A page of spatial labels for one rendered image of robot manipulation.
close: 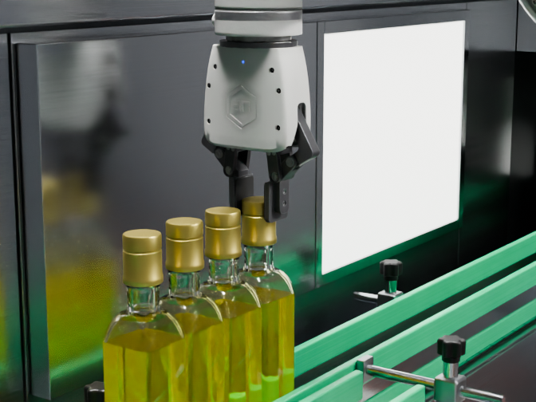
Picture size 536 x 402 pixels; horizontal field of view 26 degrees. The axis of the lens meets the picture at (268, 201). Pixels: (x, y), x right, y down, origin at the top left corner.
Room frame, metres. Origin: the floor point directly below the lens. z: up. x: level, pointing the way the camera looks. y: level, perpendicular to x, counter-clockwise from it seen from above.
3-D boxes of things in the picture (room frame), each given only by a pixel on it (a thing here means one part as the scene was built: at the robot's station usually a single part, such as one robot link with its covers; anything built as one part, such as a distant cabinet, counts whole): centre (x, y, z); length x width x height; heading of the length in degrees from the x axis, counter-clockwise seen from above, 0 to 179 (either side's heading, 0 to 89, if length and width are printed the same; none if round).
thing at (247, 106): (1.12, 0.01, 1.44); 0.10 x 0.07 x 0.11; 54
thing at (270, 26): (1.13, 0.01, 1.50); 0.09 x 0.08 x 0.03; 54
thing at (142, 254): (0.98, 0.11, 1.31); 0.04 x 0.04 x 0.04
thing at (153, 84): (1.43, -0.04, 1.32); 0.90 x 0.03 x 0.34; 145
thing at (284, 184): (1.11, -0.02, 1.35); 0.03 x 0.03 x 0.07; 54
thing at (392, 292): (1.48, -0.14, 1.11); 0.07 x 0.04 x 0.13; 55
